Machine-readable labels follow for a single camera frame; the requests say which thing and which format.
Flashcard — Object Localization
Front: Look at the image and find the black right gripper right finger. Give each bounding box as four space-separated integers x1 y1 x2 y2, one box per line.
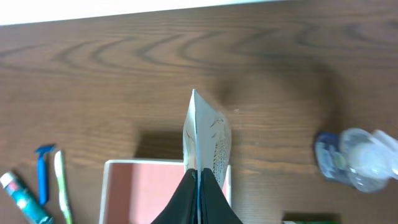
199 168 243 224

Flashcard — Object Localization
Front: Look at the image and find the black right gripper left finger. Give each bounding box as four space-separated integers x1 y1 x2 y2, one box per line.
152 169 198 224

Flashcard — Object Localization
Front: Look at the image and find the white shampoo tube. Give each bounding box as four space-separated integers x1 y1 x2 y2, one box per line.
182 88 233 190

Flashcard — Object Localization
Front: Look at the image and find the green and white soap box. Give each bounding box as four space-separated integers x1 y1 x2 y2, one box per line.
282 220 341 224

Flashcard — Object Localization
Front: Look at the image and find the green Colgate toothpaste tube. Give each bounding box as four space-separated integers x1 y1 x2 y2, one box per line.
1 172 53 224

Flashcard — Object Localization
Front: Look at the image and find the clear foam pump bottle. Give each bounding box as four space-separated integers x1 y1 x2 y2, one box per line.
313 128 397 193

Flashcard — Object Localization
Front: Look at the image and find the white box with pink interior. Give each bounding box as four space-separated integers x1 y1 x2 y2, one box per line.
99 159 231 223

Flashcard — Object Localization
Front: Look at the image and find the green and white toothbrush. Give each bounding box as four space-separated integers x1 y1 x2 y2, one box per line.
54 151 73 224

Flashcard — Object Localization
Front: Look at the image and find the blue disposable razor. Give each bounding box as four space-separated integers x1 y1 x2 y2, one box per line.
35 144 56 205

